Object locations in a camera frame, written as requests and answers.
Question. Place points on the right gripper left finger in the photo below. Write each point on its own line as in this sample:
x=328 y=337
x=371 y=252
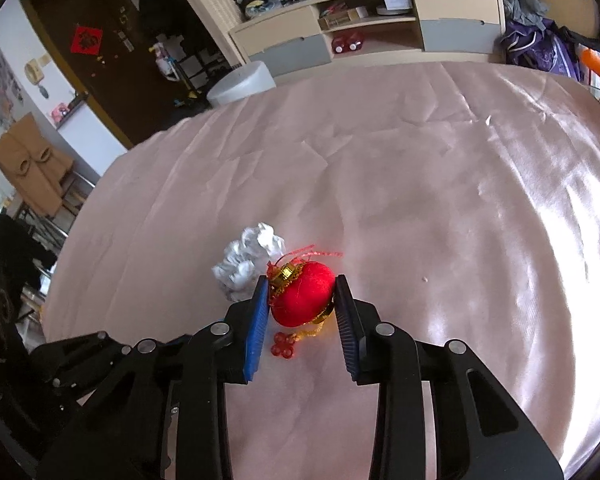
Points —
x=226 y=352

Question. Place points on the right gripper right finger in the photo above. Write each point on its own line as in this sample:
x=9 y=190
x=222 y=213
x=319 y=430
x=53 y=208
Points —
x=481 y=432

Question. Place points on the red ornament ball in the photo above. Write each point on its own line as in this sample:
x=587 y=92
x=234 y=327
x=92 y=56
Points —
x=300 y=289

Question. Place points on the pink satin tablecloth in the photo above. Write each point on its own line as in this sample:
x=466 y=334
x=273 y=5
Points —
x=461 y=199

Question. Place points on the tan hanging coat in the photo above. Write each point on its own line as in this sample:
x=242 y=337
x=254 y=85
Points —
x=34 y=167

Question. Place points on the white cylindrical stool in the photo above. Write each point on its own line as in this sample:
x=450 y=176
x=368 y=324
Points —
x=247 y=80

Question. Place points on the beige TV cabinet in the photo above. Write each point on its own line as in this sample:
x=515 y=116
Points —
x=315 y=37

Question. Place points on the red diamond door sign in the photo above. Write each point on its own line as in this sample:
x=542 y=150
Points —
x=86 y=40

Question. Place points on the dark wooden door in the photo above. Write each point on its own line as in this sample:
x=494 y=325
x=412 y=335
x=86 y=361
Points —
x=122 y=85

